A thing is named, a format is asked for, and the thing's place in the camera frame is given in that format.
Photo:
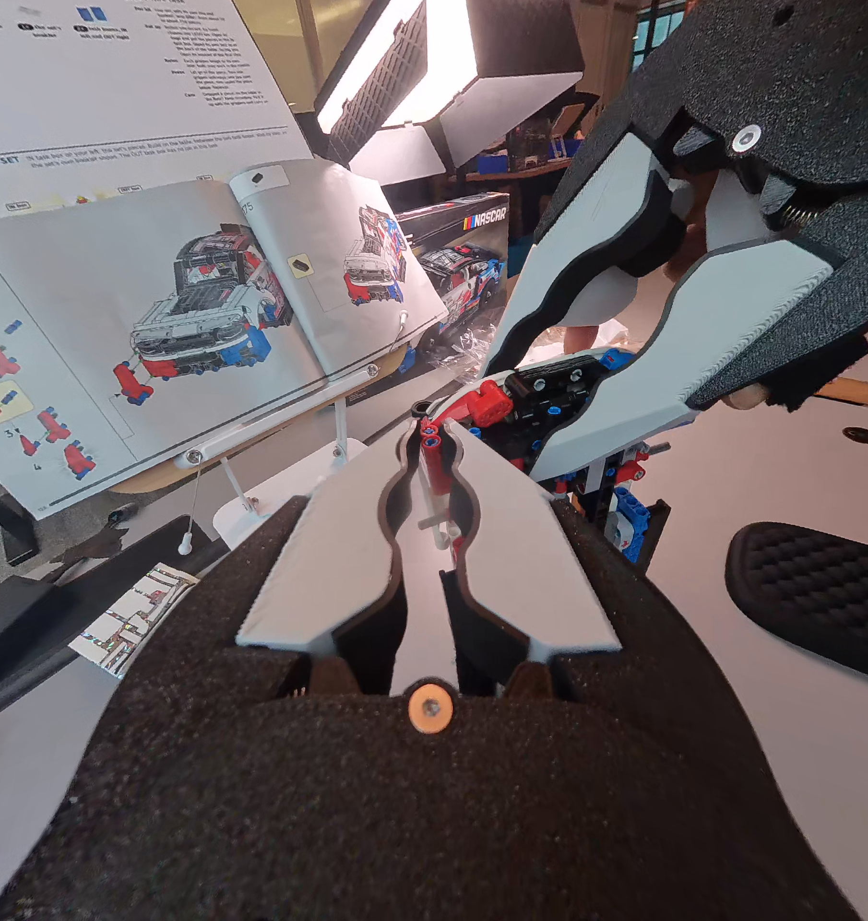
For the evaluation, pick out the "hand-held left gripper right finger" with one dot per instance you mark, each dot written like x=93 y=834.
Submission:
x=542 y=575

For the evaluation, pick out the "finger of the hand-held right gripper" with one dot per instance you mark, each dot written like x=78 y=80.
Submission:
x=585 y=216
x=729 y=309

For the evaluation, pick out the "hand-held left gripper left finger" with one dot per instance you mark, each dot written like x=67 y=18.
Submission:
x=318 y=575

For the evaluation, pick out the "red toy brick piece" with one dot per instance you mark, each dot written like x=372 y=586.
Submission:
x=437 y=460

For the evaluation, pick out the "white toy car front section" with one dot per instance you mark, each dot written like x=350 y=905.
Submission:
x=549 y=388

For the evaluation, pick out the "toy car instruction booklet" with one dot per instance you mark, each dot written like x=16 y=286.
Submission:
x=81 y=273

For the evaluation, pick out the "black desk mat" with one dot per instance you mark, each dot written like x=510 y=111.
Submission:
x=153 y=547

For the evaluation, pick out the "grey desk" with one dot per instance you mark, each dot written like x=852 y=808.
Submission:
x=765 y=719

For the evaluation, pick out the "person's right hand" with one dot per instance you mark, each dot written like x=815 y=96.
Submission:
x=743 y=397

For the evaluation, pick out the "black toy car set box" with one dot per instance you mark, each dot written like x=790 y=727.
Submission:
x=477 y=216

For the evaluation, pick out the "dark framed window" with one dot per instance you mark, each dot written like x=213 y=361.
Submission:
x=664 y=36

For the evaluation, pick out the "white book stand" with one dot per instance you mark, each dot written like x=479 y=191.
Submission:
x=275 y=417

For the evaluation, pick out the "clear plastic bag pile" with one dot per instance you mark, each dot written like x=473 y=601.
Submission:
x=462 y=352

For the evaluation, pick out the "folded sticker sheet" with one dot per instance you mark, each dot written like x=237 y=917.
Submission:
x=131 y=619

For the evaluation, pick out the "studio light panel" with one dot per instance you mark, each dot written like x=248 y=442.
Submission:
x=405 y=72

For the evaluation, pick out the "black box-shaped device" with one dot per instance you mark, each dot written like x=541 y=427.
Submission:
x=16 y=619

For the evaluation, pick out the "background wooden table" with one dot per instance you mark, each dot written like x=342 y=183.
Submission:
x=9 y=518

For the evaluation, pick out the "white printed instruction sheet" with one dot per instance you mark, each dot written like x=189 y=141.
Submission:
x=117 y=108

